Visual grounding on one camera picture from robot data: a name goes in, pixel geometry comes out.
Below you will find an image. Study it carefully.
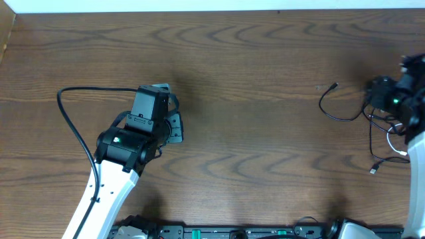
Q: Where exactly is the white usb cable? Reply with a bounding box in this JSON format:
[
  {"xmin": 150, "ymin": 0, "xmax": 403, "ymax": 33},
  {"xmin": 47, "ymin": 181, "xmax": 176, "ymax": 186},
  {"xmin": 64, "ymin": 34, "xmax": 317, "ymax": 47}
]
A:
[{"xmin": 386, "ymin": 122, "xmax": 408, "ymax": 157}]

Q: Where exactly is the thin black usb cable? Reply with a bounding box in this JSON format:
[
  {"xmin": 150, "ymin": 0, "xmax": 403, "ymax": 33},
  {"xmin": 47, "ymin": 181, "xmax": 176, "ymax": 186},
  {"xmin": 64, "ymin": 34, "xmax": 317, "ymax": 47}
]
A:
[{"xmin": 361, "ymin": 106, "xmax": 411, "ymax": 175}]

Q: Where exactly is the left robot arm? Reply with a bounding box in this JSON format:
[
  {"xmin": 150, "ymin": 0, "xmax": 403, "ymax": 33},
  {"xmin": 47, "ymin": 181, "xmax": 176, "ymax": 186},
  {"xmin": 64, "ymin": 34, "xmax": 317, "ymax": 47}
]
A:
[{"xmin": 57, "ymin": 84, "xmax": 184, "ymax": 238}]

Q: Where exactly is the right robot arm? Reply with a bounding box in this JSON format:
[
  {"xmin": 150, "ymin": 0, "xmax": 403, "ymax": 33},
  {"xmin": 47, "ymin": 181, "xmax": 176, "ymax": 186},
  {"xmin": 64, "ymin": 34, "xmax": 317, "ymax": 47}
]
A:
[{"xmin": 366, "ymin": 54, "xmax": 424, "ymax": 238}]

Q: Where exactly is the cardboard panel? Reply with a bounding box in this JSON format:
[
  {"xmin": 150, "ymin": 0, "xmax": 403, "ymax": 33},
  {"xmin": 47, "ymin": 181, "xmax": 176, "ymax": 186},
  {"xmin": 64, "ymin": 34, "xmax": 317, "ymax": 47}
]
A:
[{"xmin": 0, "ymin": 0, "xmax": 16, "ymax": 61}]

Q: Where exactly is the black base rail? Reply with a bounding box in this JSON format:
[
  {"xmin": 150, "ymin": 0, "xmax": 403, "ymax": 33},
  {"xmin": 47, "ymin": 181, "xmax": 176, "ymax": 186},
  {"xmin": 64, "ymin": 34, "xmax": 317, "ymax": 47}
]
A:
[{"xmin": 109, "ymin": 224, "xmax": 404, "ymax": 239}]

